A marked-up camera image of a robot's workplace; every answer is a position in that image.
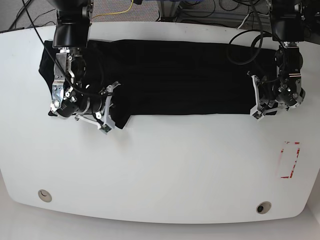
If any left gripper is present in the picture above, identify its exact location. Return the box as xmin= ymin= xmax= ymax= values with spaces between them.
xmin=261 ymin=79 xmax=281 ymax=105

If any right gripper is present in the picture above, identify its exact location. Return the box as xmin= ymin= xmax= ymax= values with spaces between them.
xmin=79 ymin=96 xmax=106 ymax=115

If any black t-shirt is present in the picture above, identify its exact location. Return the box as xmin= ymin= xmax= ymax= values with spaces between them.
xmin=38 ymin=38 xmax=282 ymax=130

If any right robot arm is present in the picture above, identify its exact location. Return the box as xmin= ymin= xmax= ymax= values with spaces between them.
xmin=49 ymin=0 xmax=108 ymax=118

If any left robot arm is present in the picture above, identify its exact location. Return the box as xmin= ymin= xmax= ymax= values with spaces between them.
xmin=261 ymin=0 xmax=306 ymax=110

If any red tape rectangle marking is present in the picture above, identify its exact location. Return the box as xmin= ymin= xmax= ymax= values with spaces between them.
xmin=277 ymin=141 xmax=301 ymax=179

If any left table grommet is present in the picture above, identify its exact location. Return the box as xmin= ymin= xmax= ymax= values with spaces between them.
xmin=38 ymin=189 xmax=52 ymax=203

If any table grommet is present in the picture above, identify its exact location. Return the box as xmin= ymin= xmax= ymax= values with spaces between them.
xmin=256 ymin=201 xmax=272 ymax=215
xmin=38 ymin=189 xmax=52 ymax=203

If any right table grommet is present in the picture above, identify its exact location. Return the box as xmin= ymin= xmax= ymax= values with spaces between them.
xmin=256 ymin=201 xmax=272 ymax=215

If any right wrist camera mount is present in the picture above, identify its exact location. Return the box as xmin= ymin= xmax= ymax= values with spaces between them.
xmin=74 ymin=81 xmax=121 ymax=134

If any black cable loop right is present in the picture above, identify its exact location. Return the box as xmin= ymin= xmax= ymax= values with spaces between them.
xmin=226 ymin=28 xmax=273 ymax=66

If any white cable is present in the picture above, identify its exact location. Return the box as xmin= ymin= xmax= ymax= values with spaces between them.
xmin=236 ymin=12 xmax=252 ymax=30

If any yellow cable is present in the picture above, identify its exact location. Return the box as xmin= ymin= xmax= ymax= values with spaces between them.
xmin=92 ymin=0 xmax=135 ymax=19

